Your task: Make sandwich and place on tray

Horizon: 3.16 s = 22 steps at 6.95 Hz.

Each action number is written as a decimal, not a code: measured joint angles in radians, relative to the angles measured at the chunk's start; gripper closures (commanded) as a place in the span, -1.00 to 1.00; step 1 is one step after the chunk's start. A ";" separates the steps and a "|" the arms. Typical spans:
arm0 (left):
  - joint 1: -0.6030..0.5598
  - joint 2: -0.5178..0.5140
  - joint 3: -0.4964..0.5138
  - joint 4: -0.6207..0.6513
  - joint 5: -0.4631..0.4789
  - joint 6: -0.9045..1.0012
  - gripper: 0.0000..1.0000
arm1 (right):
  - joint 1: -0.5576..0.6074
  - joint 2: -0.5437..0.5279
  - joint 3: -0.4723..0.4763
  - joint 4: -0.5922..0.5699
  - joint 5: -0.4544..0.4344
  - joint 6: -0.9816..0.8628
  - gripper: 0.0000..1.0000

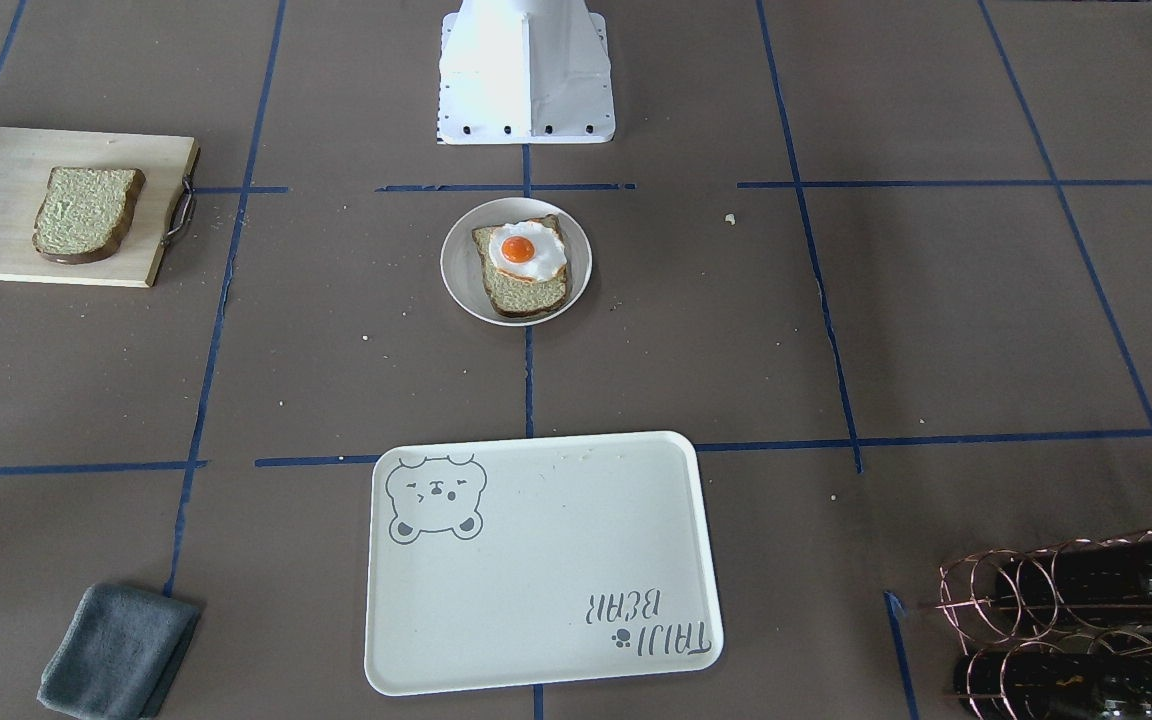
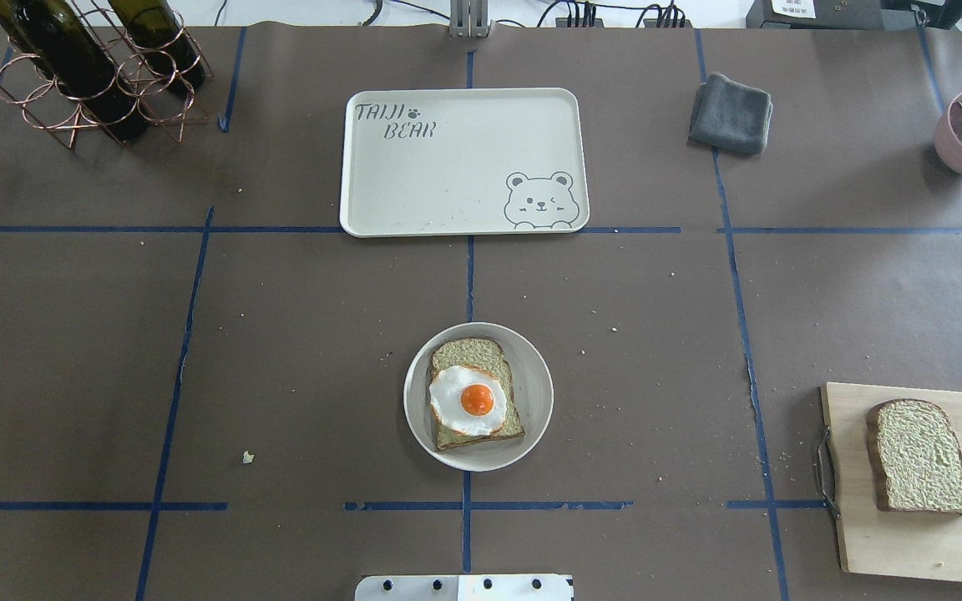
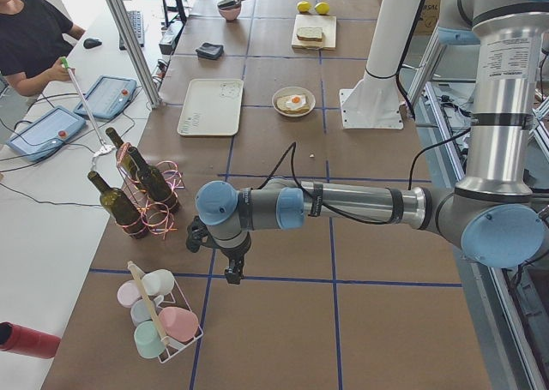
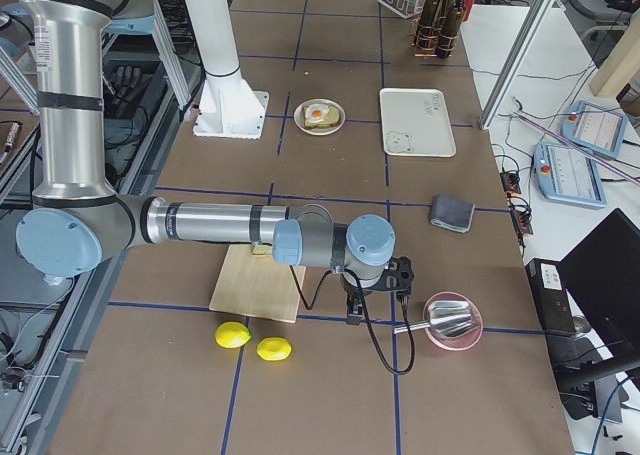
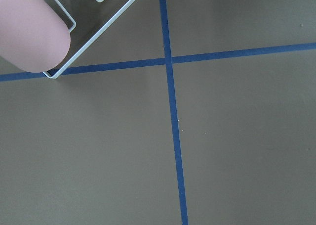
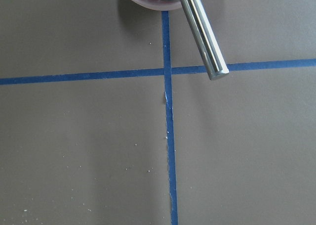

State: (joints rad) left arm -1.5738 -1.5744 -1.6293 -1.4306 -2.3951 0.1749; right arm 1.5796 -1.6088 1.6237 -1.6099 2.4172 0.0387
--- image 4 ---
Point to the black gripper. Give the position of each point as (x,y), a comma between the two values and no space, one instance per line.
(357,292)

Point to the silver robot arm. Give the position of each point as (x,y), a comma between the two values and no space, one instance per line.
(78,220)

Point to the cream bear tray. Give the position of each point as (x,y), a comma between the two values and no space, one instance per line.
(415,122)

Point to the yellow lemon half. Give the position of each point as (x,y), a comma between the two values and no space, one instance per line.
(274,349)

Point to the metal scoop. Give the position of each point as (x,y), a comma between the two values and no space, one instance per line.
(446,319)

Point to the wooden cutting board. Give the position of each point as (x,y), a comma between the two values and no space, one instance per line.
(255,286)

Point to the pink bowl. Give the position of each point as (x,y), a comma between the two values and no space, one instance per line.
(465,342)

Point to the whole yellow lemon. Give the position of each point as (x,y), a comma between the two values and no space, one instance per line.
(232,335)

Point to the folded grey cloth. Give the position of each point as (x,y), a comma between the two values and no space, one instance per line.
(451,213)

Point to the black computer box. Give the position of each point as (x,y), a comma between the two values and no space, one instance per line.
(550,297)

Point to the white round plate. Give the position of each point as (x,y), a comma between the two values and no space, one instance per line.
(298,118)

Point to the fried egg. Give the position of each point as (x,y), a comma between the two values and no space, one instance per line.
(316,113)

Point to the black laptop monitor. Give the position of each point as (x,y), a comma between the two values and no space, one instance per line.
(601,274)

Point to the near blue teach pendant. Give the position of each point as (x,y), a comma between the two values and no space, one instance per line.
(565,175)

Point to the blue teach pendant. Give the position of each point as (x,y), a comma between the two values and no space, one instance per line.
(596,128)
(565,175)

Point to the dark wine bottle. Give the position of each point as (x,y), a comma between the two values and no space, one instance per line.
(455,13)
(430,12)

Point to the far blue teach pendant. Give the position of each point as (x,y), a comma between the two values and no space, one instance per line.
(596,128)

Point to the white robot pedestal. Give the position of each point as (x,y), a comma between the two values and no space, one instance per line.
(228,107)

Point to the copper wire bottle rack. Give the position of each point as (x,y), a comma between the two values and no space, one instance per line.
(431,41)

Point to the aluminium frame post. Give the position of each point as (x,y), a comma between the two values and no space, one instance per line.
(530,26)

